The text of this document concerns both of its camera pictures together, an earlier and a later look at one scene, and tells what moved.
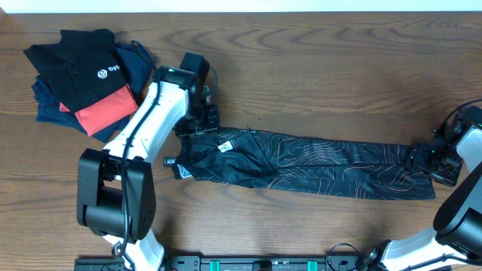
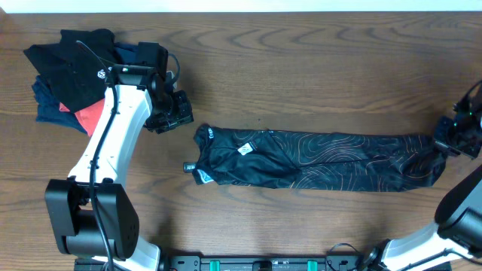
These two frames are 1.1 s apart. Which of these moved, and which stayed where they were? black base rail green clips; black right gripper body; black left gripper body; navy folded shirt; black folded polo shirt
Moved: black right gripper body; black left gripper body
Stayed: black base rail green clips; navy folded shirt; black folded polo shirt
